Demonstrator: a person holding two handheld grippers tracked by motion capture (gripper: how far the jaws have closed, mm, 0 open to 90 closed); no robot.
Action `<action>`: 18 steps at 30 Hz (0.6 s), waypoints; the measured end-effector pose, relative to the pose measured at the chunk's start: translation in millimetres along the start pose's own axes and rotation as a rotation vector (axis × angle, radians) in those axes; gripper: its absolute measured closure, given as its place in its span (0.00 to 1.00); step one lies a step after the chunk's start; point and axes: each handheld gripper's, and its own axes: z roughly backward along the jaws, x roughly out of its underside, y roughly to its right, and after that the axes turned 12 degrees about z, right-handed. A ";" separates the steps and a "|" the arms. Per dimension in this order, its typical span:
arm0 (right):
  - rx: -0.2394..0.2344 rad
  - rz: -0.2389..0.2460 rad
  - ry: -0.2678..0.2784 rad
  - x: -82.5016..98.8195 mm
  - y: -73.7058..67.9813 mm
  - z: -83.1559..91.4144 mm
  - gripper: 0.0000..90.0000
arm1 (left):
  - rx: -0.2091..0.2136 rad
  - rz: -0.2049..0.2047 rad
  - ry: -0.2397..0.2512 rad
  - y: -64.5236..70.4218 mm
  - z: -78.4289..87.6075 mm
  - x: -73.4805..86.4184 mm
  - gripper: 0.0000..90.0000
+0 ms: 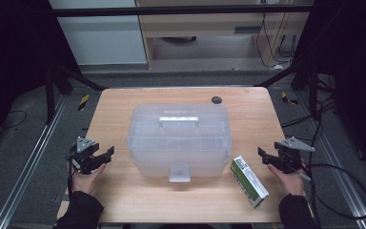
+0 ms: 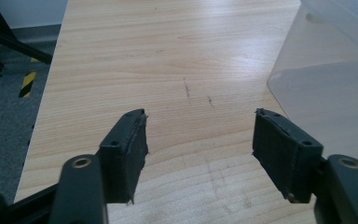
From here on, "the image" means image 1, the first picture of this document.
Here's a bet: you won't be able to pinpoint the black metal stand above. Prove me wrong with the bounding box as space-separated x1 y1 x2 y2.
42 59 108 126
253 56 336 122

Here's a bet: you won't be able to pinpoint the white cabinet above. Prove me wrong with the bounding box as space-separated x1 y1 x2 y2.
48 0 149 67

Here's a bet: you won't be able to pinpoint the aluminium floor rail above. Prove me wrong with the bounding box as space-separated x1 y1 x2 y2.
0 94 69 229
295 91 366 229

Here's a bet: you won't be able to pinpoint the thin black floor cable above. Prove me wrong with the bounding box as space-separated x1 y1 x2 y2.
0 109 29 130

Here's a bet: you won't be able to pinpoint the person's right hand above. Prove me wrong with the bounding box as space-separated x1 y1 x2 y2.
267 163 306 197

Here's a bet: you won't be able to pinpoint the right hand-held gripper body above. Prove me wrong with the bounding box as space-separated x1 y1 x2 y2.
274 136 316 175

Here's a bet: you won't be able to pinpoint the hand-held gripper black cable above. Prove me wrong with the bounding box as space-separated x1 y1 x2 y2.
299 158 322 229
66 157 74 196

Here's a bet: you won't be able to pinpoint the light wooden desk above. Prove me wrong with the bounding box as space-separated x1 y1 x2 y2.
134 0 315 70

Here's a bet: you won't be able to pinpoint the green and white carton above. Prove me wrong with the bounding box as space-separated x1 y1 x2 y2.
229 155 271 209

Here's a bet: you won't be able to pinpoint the black looped floor cable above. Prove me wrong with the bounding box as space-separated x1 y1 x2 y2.
308 162 366 221

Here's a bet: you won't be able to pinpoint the right hand-held gripper black cable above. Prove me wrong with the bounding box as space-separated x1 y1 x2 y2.
299 158 322 229

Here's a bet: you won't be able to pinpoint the black horizontal frame bar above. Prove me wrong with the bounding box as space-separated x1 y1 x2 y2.
51 4 315 18

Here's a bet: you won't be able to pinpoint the yellow black tape marker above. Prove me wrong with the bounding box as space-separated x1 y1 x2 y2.
77 94 91 113
280 91 300 106

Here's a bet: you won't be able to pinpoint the black floor cable bundle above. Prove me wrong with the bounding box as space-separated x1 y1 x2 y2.
280 94 337 166

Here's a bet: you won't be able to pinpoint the black cables under desk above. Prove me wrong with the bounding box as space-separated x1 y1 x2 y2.
254 11 297 69

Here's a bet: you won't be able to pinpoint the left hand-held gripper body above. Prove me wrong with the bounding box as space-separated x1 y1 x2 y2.
66 135 101 176

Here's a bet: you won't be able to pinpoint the left hand-held gripper black cable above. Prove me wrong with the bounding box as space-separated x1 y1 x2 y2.
66 157 74 196

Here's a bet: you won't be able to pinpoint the person's left hand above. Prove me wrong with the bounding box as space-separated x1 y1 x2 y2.
71 161 108 196

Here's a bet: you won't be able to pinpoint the dark curtain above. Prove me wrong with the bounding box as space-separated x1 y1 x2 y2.
294 0 366 179
0 0 80 154

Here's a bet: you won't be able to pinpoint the clear plastic tiered storage box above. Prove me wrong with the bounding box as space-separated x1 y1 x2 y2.
126 103 234 184

